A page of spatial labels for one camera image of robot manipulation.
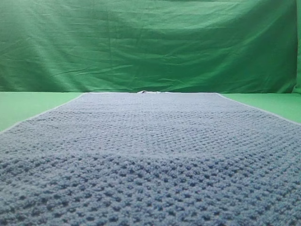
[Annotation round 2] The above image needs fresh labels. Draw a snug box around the green backdrop cloth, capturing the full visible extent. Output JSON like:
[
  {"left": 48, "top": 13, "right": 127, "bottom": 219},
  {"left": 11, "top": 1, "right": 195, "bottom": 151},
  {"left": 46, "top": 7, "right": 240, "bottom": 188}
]
[{"left": 0, "top": 0, "right": 301, "bottom": 93}]

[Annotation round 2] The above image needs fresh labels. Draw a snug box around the blue waffle-weave towel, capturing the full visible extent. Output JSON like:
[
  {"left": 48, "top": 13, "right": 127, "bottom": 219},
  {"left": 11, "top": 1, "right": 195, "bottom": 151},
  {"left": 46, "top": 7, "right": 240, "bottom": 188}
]
[{"left": 0, "top": 93, "right": 301, "bottom": 226}]

